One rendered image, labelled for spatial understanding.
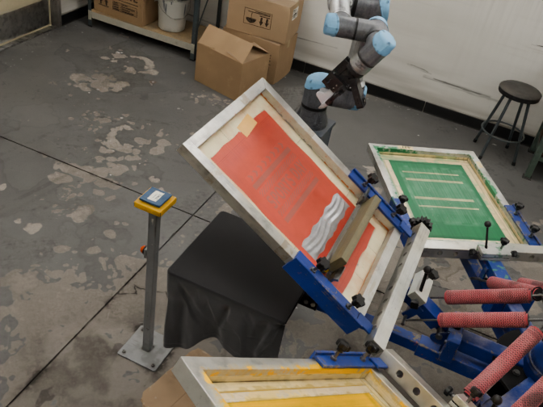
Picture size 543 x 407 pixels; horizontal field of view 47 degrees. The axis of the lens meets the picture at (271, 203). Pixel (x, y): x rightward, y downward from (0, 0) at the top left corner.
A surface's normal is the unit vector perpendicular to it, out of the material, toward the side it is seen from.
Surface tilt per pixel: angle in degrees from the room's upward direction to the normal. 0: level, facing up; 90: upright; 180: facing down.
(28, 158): 0
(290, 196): 32
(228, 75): 90
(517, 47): 90
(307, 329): 0
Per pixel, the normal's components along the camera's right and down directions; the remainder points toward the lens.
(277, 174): 0.61, -0.48
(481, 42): -0.40, 0.50
